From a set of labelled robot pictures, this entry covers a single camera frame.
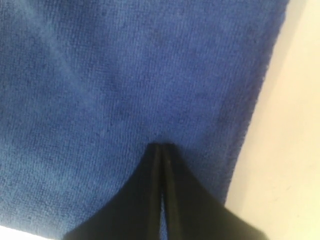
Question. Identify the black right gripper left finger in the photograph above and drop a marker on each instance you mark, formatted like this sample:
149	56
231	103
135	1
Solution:
134	213

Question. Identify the blue towel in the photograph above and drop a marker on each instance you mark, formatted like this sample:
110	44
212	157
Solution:
85	85

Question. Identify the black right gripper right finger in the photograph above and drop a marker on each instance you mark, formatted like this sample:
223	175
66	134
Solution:
191	212

